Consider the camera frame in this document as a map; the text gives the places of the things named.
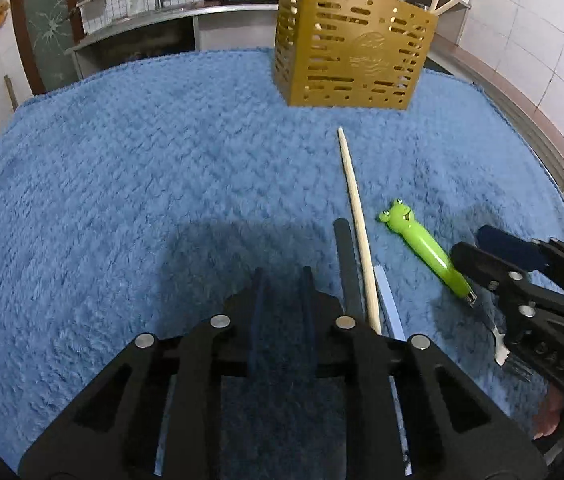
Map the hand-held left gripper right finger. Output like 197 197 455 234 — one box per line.
284 266 548 480

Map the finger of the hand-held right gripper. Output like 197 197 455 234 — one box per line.
449 241 538 332
476 225 564 306

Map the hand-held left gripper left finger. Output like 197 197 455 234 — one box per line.
17 266 286 480

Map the green frog handle fork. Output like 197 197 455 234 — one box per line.
379 199 535 383

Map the yellow plastic utensil holder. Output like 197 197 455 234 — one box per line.
272 0 440 111

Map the person's right hand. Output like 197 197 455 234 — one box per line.
532 388 564 441

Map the dark metal spoon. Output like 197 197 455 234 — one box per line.
333 217 365 322

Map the light blue plastic spoon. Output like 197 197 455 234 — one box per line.
374 265 407 342

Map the brown kitchen countertop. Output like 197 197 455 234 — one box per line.
426 35 564 203

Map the blue fleece blanket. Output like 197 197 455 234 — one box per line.
0 47 564 480

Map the steel sink counter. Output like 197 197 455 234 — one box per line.
64 0 283 82

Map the brown framed glass door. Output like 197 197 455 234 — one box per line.
9 0 86 96

